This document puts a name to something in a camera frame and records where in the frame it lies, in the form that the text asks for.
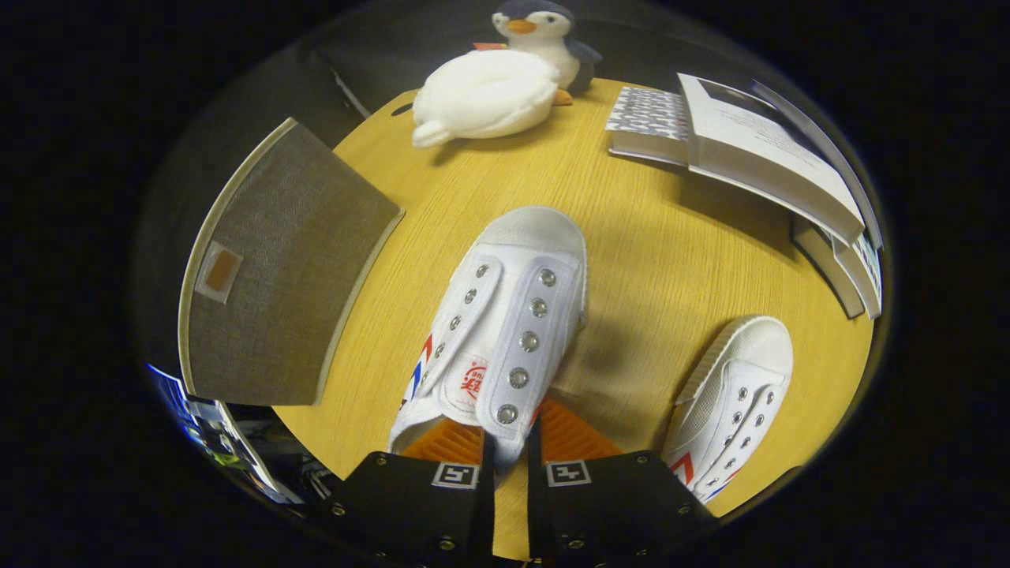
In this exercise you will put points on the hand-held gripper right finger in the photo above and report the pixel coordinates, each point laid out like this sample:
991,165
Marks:
536,505

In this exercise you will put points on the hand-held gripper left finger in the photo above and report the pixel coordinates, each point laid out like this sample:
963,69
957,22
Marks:
487,505

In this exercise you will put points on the white canvas shoe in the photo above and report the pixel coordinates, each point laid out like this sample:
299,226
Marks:
513,315
734,394

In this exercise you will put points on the grey fabric storage box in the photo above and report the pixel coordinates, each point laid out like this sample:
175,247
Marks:
292,268

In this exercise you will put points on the blue white item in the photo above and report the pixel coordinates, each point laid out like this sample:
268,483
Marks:
205,430

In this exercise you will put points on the white book with teal print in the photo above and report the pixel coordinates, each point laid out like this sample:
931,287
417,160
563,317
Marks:
862,276

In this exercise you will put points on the patterned cover book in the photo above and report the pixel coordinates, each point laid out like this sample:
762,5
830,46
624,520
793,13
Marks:
647,122

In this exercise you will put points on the white plush duck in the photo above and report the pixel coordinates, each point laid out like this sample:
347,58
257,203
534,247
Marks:
489,95

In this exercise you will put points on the thick white cover book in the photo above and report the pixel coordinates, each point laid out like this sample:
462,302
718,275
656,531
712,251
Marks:
757,158

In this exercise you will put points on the blue cover book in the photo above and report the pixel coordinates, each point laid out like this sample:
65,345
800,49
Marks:
848,181

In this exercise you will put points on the plush penguin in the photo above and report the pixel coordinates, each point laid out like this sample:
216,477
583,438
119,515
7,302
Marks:
544,31

